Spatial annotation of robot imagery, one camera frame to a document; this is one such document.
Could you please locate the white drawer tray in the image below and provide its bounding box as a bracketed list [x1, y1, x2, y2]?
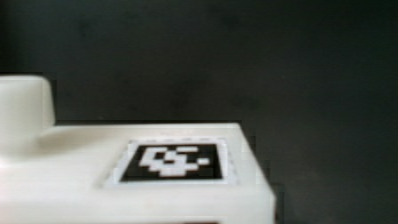
[0, 76, 276, 224]

